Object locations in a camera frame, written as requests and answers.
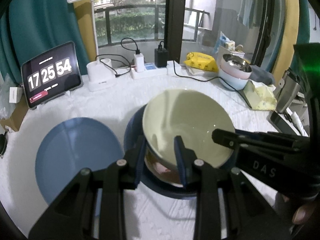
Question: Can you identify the white desk lamp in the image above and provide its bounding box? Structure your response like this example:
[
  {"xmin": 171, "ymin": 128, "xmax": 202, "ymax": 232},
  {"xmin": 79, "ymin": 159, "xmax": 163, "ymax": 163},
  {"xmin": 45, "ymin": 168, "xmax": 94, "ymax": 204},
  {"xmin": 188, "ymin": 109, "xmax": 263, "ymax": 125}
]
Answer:
[{"xmin": 67, "ymin": 0, "xmax": 116, "ymax": 92}]

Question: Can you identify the tablet showing clock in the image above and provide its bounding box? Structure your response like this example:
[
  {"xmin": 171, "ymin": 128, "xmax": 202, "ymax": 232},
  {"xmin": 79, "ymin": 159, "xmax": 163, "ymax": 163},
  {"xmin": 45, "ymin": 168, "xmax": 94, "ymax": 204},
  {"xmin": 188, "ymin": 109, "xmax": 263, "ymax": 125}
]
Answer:
[{"xmin": 21, "ymin": 41, "xmax": 82, "ymax": 109}]

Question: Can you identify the teal curtain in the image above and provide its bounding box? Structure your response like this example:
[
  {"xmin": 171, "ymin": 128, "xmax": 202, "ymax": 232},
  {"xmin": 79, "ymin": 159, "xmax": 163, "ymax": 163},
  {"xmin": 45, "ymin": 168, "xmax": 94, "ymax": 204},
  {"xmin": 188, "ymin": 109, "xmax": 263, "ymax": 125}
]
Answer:
[{"xmin": 1, "ymin": 0, "xmax": 89, "ymax": 84}]

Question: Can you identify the light blue bowl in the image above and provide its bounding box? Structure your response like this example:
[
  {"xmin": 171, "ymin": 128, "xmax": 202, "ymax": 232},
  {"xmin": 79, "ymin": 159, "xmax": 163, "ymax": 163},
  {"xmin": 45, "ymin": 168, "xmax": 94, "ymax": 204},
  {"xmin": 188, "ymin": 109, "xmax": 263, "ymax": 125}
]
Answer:
[{"xmin": 218, "ymin": 69, "xmax": 248, "ymax": 91}]

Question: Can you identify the white power strip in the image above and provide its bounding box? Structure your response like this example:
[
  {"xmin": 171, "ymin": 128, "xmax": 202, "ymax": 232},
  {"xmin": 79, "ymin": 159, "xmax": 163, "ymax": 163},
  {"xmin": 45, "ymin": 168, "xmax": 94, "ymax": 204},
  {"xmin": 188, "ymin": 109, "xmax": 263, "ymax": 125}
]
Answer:
[{"xmin": 131, "ymin": 61, "xmax": 182, "ymax": 80}]

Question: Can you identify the cardboard box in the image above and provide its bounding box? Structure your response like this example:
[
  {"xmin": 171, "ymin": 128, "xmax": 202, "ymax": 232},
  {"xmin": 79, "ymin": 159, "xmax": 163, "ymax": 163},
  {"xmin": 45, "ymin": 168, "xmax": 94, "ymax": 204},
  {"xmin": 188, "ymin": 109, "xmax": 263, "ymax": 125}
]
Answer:
[{"xmin": 1, "ymin": 97, "xmax": 29, "ymax": 132}]

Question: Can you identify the small white box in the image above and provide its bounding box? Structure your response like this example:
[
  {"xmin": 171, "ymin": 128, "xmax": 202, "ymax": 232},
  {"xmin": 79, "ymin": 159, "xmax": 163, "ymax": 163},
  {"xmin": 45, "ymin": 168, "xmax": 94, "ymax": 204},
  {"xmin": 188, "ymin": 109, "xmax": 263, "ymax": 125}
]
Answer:
[{"xmin": 9, "ymin": 87, "xmax": 23, "ymax": 103}]

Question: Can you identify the black round puck with cable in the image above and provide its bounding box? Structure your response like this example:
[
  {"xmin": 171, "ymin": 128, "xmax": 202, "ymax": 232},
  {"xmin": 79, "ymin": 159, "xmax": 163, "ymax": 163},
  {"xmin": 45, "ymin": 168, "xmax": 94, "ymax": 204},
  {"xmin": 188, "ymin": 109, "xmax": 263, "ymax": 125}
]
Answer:
[{"xmin": 0, "ymin": 131, "xmax": 8, "ymax": 158}]

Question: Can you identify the silver metal device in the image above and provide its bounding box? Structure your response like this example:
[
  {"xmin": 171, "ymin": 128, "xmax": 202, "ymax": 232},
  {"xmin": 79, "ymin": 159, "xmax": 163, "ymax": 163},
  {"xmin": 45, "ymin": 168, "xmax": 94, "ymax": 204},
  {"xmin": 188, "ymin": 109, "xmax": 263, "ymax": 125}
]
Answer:
[{"xmin": 275, "ymin": 68, "xmax": 301, "ymax": 113}]

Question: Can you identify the yellow wet wipes pack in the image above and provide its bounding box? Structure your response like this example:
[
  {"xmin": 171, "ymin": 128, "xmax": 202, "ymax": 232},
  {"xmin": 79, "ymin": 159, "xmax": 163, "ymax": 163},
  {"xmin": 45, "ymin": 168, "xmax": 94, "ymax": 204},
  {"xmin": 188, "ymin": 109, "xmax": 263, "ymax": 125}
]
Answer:
[{"xmin": 184, "ymin": 52, "xmax": 219, "ymax": 73}]

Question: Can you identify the white charger adapter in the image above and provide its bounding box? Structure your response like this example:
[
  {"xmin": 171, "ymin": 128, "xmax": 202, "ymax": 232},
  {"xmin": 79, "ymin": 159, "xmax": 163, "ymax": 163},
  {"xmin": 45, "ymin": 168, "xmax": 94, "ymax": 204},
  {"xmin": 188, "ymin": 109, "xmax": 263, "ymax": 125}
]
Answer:
[{"xmin": 134, "ymin": 53, "xmax": 145, "ymax": 73}]

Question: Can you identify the cream yellow bowl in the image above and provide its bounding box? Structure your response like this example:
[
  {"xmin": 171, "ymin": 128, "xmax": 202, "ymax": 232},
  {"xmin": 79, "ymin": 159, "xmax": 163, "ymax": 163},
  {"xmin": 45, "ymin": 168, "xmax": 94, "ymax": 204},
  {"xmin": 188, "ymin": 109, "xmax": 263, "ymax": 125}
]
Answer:
[{"xmin": 142, "ymin": 89, "xmax": 235, "ymax": 170}]

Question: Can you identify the grey folded cloth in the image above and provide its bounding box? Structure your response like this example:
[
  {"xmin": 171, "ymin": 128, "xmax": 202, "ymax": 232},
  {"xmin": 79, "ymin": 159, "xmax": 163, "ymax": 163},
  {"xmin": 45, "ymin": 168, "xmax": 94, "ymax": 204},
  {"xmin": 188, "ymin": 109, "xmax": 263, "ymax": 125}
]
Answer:
[{"xmin": 249, "ymin": 65, "xmax": 275, "ymax": 86}]

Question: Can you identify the clear plastic bag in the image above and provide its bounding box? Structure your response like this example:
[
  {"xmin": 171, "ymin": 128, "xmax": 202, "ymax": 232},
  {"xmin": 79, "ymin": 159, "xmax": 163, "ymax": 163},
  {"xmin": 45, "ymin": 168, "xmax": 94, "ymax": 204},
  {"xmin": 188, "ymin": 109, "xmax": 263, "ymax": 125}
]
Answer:
[{"xmin": 0, "ymin": 74, "xmax": 16, "ymax": 119}]

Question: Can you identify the right hand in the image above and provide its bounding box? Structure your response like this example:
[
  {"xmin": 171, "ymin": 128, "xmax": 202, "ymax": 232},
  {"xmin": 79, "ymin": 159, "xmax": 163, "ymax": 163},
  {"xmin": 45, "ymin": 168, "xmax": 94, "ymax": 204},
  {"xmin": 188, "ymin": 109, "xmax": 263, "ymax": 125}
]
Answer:
[{"xmin": 273, "ymin": 192, "xmax": 317, "ymax": 225}]

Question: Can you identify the pink white patterned bowl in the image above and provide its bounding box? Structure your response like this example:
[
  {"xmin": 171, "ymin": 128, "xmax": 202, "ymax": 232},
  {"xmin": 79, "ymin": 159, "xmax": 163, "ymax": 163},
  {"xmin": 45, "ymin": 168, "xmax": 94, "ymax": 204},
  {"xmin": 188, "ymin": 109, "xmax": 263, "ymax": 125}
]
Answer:
[{"xmin": 144, "ymin": 146, "xmax": 182, "ymax": 187}]

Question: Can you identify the large blue plate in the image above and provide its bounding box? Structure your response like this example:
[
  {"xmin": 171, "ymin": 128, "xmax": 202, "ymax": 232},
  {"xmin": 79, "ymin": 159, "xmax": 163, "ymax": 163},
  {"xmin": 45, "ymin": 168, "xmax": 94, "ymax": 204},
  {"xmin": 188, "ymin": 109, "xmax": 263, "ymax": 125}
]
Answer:
[{"xmin": 35, "ymin": 117, "xmax": 124, "ymax": 204}]

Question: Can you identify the yellow curtain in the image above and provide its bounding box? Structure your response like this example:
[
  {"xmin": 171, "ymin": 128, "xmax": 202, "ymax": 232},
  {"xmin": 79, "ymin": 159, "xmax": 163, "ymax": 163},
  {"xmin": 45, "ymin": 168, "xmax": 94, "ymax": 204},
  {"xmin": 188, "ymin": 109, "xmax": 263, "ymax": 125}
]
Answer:
[{"xmin": 72, "ymin": 0, "xmax": 97, "ymax": 62}]

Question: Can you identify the yellow patterned tissue pack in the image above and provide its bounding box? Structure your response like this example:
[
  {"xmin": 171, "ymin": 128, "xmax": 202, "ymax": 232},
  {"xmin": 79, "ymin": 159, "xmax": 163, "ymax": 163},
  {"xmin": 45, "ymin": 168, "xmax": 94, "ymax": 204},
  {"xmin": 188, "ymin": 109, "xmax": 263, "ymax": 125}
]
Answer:
[{"xmin": 243, "ymin": 80, "xmax": 277, "ymax": 111}]

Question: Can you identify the white basket with items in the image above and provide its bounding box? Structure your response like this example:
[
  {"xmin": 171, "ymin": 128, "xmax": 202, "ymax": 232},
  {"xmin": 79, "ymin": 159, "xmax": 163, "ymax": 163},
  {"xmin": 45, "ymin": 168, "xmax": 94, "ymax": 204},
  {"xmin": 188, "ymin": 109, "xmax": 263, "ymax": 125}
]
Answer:
[{"xmin": 213, "ymin": 31, "xmax": 245, "ymax": 58}]

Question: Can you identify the black phone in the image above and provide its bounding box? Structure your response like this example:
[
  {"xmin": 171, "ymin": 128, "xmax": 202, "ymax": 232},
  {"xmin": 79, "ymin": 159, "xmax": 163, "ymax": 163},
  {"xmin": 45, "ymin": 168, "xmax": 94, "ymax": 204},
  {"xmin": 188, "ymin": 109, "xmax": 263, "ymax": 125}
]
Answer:
[{"xmin": 267, "ymin": 111, "xmax": 302, "ymax": 136}]

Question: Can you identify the black charger adapter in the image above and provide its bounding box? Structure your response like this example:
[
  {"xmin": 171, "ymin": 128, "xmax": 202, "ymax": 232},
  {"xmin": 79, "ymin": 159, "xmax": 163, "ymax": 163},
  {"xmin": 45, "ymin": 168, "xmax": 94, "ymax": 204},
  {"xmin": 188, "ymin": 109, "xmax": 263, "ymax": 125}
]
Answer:
[{"xmin": 155, "ymin": 48, "xmax": 169, "ymax": 68}]

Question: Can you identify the pink steel-lined bowl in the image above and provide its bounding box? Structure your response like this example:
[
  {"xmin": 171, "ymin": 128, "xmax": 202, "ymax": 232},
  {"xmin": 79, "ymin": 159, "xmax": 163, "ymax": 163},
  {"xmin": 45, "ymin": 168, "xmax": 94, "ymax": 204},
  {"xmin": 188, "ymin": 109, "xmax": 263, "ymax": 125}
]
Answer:
[{"xmin": 220, "ymin": 54, "xmax": 252, "ymax": 80}]

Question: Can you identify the black power cable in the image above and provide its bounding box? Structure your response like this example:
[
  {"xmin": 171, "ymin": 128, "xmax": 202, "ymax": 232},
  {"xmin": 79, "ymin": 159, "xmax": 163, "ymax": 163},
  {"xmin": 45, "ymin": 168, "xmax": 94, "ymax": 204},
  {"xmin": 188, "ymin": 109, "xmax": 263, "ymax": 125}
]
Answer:
[{"xmin": 172, "ymin": 60, "xmax": 252, "ymax": 108}]

